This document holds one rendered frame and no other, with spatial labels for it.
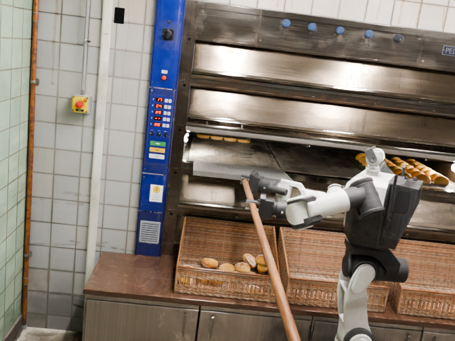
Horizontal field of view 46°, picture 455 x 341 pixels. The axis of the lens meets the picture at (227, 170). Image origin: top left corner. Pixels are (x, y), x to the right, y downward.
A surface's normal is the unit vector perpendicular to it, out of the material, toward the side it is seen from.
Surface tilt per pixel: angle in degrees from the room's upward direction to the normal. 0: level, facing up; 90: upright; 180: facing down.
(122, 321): 90
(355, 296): 90
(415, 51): 90
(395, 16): 90
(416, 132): 70
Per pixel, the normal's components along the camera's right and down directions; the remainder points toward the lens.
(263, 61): 0.07, -0.11
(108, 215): 0.03, 0.23
